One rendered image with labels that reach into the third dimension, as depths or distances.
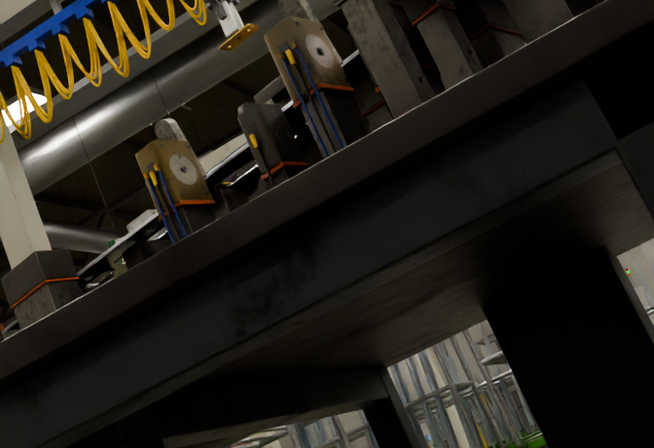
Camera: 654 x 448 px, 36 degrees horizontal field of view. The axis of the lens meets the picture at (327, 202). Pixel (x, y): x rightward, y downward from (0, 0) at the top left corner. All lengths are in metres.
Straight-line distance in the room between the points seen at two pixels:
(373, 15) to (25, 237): 8.82
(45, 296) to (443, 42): 0.93
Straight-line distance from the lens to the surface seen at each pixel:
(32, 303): 1.98
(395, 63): 1.20
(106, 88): 10.75
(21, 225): 9.97
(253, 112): 1.58
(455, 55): 1.36
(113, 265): 2.09
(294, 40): 1.48
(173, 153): 1.72
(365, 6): 1.23
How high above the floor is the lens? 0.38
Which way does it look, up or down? 16 degrees up
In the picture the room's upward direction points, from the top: 24 degrees counter-clockwise
